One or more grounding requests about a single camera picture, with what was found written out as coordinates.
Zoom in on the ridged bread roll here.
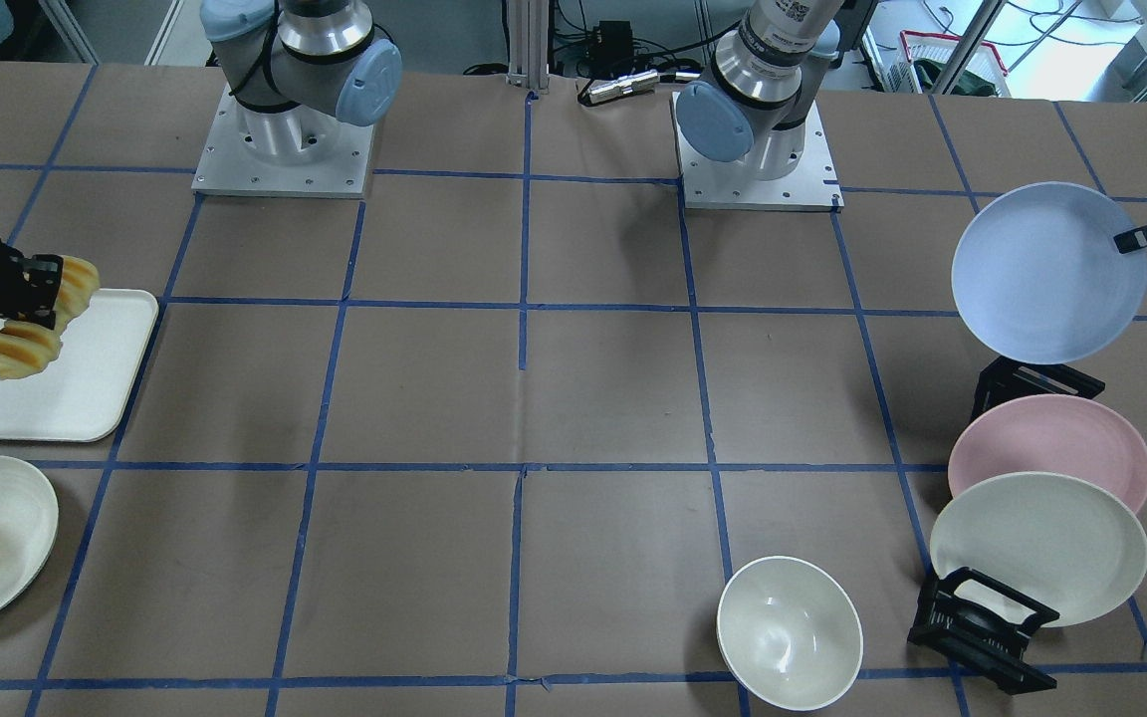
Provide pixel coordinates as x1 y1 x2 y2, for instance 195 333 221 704
0 255 101 380

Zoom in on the blue plate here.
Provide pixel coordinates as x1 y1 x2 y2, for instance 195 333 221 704
951 181 1147 364

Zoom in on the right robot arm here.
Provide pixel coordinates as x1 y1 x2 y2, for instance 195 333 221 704
0 1 401 330

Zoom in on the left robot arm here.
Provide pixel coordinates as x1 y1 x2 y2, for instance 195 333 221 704
672 1 843 212

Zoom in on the pink plate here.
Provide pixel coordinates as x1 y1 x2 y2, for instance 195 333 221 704
947 393 1147 513

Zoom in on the cream plate in rack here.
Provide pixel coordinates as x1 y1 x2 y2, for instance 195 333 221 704
929 471 1147 628

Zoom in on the black plate rack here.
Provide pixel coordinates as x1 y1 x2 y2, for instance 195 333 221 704
907 356 1105 695

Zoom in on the white rectangular tray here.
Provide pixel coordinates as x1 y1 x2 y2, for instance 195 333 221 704
0 289 158 443

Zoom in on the cream bowl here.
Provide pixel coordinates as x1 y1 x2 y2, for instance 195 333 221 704
715 558 864 712

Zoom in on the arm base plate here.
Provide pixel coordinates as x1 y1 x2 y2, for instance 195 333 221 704
192 88 376 200
673 106 845 212

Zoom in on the aluminium frame post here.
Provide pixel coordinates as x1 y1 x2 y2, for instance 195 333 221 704
504 0 552 96

